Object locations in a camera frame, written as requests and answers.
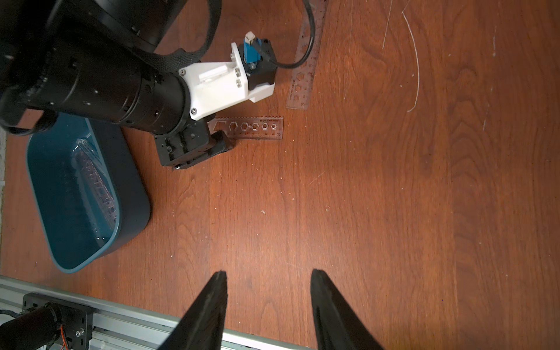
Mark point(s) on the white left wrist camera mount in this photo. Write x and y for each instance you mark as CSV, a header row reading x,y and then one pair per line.
x,y
215,86

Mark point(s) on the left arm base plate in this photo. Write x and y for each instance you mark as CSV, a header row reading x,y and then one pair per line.
x,y
58,321

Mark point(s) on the clear stencil ruler with triangles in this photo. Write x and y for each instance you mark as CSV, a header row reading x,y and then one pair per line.
x,y
97,197

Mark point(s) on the clear stencil ruler with holes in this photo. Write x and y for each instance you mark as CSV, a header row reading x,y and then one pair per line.
x,y
301,85

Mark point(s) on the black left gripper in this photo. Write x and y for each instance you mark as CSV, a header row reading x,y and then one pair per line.
x,y
191,146

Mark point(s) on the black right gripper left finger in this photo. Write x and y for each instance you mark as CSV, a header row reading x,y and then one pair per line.
x,y
203,324

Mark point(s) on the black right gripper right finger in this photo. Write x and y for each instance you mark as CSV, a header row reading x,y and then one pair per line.
x,y
336,324

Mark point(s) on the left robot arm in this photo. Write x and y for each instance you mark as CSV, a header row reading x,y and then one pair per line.
x,y
97,60

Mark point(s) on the teal plastic storage box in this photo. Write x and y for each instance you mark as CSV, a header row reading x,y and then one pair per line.
x,y
71,241

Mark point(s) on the aluminium front rail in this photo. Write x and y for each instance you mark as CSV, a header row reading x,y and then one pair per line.
x,y
115,326

